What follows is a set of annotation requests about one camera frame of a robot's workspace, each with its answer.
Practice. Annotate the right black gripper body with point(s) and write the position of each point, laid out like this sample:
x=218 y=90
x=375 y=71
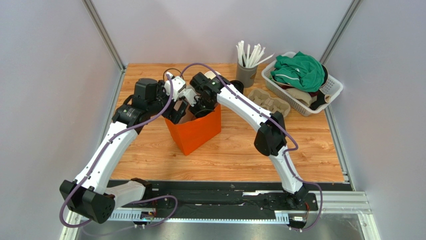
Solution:
x=202 y=111

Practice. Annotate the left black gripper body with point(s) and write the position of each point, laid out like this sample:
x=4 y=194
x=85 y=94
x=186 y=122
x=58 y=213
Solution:
x=167 y=113

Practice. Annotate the orange paper bag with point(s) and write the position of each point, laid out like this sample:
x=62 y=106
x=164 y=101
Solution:
x=193 y=131

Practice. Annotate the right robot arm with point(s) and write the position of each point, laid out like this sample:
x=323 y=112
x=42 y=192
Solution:
x=271 y=136

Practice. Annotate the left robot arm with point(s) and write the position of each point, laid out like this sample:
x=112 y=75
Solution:
x=88 y=194

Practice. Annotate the paper cup stack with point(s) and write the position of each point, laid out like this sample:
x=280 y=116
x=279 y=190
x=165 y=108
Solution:
x=211 y=74

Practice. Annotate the black lid stack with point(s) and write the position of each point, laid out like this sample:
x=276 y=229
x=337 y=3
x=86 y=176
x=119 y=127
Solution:
x=238 y=85

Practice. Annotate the grey straw holder cup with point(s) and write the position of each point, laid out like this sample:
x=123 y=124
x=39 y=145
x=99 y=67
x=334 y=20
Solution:
x=246 y=75

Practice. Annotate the white wrapped straws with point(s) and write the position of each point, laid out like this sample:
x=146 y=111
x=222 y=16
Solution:
x=251 y=56

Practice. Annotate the green cloth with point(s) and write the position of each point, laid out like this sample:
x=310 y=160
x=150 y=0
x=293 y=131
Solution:
x=300 y=71

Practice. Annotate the white plastic basket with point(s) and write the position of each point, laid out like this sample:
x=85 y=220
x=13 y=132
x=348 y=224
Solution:
x=328 y=92

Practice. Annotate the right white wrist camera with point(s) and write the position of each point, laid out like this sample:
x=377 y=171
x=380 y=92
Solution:
x=190 y=95

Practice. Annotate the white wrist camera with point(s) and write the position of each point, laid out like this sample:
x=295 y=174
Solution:
x=175 y=86
x=190 y=95

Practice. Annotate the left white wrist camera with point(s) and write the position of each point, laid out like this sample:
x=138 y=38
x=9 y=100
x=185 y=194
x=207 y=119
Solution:
x=175 y=86

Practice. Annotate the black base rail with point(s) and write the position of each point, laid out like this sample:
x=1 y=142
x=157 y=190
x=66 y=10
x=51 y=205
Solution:
x=225 y=201

